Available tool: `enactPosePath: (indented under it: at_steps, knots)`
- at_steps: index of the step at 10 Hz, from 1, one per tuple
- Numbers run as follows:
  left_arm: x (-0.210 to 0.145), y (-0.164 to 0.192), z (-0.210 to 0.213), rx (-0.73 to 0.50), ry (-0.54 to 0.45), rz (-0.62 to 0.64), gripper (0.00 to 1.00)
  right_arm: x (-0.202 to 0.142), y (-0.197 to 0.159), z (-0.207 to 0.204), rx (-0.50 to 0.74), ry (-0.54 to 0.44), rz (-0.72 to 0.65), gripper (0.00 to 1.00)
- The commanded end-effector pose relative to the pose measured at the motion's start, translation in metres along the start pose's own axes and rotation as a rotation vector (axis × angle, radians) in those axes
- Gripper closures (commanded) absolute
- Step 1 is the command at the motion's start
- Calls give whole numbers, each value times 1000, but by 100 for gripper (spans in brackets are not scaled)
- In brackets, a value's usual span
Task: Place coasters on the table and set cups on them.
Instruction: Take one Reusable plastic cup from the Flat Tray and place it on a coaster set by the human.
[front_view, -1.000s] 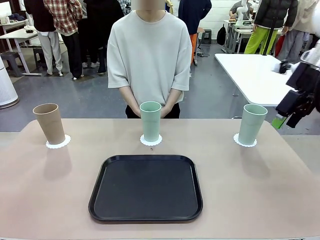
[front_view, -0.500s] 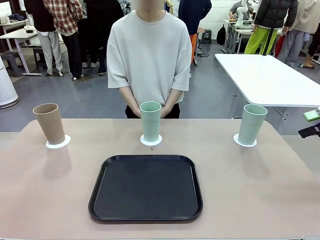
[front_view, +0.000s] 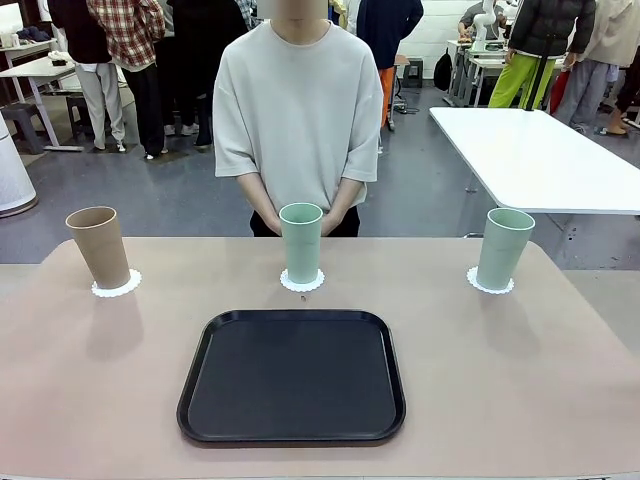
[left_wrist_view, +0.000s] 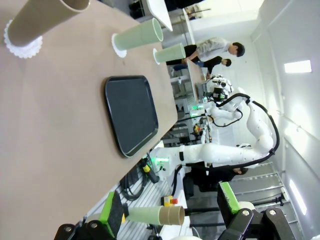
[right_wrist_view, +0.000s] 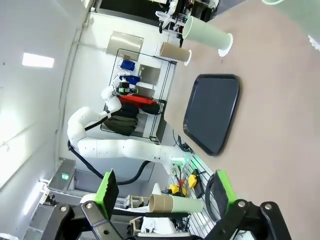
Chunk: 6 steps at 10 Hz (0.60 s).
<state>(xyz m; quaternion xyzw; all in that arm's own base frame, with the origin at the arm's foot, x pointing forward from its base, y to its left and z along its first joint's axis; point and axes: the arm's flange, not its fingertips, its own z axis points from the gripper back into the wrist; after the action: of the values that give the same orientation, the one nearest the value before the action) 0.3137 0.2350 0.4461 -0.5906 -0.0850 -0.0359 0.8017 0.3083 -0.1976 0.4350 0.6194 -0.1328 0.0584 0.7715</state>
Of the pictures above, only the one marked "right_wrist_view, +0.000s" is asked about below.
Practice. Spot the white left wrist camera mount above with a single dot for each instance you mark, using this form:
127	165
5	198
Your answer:
124	74

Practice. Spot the black plastic tray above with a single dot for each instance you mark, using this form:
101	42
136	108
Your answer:
212	112

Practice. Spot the yellow emergency stop box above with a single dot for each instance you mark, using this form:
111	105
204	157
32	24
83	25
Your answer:
175	188

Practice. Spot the grey slotted mounting plate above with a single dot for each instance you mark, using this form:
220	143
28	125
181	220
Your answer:
203	175

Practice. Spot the light green cup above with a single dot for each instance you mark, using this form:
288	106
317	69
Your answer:
205	35
295	17

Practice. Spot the dark folded bags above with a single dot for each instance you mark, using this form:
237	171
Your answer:
122	122

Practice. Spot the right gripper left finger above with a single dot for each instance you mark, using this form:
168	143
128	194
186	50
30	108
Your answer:
110	195

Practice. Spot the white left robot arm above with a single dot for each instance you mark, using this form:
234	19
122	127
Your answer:
112	150

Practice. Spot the red flat case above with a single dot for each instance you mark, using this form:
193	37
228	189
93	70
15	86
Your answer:
137	100

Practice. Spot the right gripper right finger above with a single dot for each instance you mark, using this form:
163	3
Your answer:
225	192

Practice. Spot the blue bag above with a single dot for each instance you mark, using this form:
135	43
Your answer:
128	65

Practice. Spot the rectangular ceiling light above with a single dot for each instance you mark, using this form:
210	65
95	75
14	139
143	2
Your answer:
37	60

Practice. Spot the grey metal box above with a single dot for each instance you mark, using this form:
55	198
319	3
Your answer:
60	175

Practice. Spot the steel wall panel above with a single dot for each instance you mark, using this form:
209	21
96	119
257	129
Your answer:
125	43

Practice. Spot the black box with yellow button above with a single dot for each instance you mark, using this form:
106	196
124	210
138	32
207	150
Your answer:
192	181

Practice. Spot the white scalloped coaster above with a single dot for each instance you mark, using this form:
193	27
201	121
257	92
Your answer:
315	45
190	53
225	52

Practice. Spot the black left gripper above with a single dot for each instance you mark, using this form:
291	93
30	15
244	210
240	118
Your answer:
124	87

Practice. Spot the brown cup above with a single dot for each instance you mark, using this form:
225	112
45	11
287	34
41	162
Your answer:
175	52

